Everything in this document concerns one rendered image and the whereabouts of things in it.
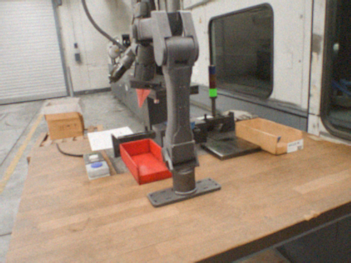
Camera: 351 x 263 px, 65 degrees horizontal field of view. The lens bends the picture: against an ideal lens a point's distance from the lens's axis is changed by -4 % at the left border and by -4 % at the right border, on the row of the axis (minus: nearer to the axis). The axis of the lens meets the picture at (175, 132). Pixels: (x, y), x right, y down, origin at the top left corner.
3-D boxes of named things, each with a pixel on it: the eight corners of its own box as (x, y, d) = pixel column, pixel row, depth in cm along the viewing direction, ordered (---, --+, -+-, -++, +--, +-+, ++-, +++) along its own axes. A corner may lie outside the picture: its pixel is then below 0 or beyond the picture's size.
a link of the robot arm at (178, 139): (164, 158, 80) (158, 36, 67) (186, 153, 82) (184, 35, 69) (172, 168, 74) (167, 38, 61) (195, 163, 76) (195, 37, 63)
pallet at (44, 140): (43, 141, 460) (41, 132, 456) (103, 131, 485) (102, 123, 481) (28, 168, 349) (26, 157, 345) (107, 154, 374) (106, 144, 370)
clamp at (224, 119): (201, 138, 124) (200, 115, 122) (197, 136, 128) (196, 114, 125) (230, 131, 130) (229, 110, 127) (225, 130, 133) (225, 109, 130)
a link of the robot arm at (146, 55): (133, 61, 94) (136, 40, 91) (150, 62, 96) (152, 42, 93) (138, 67, 88) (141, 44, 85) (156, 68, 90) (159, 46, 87)
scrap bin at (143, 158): (138, 185, 85) (136, 167, 83) (121, 158, 107) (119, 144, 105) (175, 176, 89) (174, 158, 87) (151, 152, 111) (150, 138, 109)
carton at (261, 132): (276, 158, 99) (276, 136, 96) (235, 139, 121) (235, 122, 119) (302, 151, 103) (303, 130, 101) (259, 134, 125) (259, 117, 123)
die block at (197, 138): (162, 151, 112) (160, 133, 110) (153, 144, 121) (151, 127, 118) (207, 141, 119) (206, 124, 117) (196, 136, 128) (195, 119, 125)
